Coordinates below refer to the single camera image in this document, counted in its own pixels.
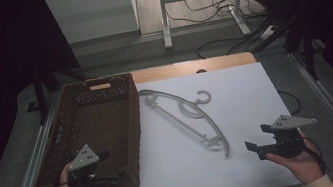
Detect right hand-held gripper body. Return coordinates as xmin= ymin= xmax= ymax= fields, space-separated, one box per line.
xmin=252 ymin=109 xmax=323 ymax=165

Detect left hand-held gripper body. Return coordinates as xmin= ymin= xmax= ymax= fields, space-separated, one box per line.
xmin=62 ymin=139 xmax=120 ymax=187

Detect person's right hand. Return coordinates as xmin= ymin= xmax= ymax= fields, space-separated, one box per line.
xmin=262 ymin=129 xmax=327 ymax=187

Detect white table mat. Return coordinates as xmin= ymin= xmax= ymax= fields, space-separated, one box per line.
xmin=63 ymin=58 xmax=304 ymax=187

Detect brown wicker basket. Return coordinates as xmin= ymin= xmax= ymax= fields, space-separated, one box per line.
xmin=18 ymin=71 xmax=154 ymax=187

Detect white plastic clothes hanger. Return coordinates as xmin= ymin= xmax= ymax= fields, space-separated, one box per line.
xmin=138 ymin=77 xmax=232 ymax=171

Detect black metal stand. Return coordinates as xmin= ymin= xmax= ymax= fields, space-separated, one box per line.
xmin=242 ymin=0 xmax=332 ymax=90
xmin=18 ymin=49 xmax=95 ymax=127

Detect white power strip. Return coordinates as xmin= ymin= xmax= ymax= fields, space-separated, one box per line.
xmin=257 ymin=24 xmax=278 ymax=42

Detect white cabinet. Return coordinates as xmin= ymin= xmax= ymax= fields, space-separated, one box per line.
xmin=44 ymin=0 xmax=142 ymax=48

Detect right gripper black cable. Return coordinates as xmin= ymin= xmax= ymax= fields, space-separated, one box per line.
xmin=302 ymin=132 xmax=331 ymax=177

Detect thin black cable loop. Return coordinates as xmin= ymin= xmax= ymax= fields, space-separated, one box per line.
xmin=277 ymin=87 xmax=303 ymax=118

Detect black floor cables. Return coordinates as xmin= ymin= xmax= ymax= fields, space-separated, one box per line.
xmin=162 ymin=0 xmax=283 ymax=65

